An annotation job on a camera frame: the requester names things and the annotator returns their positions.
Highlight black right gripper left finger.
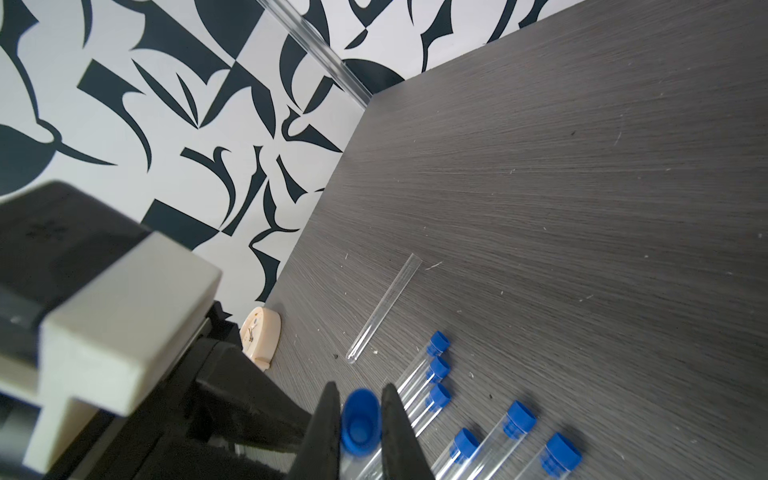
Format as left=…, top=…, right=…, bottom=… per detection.
left=286, top=381, right=341, bottom=480

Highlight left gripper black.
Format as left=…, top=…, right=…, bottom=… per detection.
left=88, top=303, right=311, bottom=479

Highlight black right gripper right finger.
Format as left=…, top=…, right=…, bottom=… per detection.
left=381, top=383, right=434, bottom=480

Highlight test tube with blue stopper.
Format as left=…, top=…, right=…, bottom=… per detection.
left=395, top=331, right=450, bottom=400
left=431, top=428, right=479, bottom=480
left=515, top=433, right=582, bottom=480
left=460, top=401, right=537, bottom=479
left=397, top=357, right=451, bottom=409
left=406, top=383, right=452, bottom=437

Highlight beige round toy clock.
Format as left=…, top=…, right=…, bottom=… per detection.
left=240, top=307, right=282, bottom=371

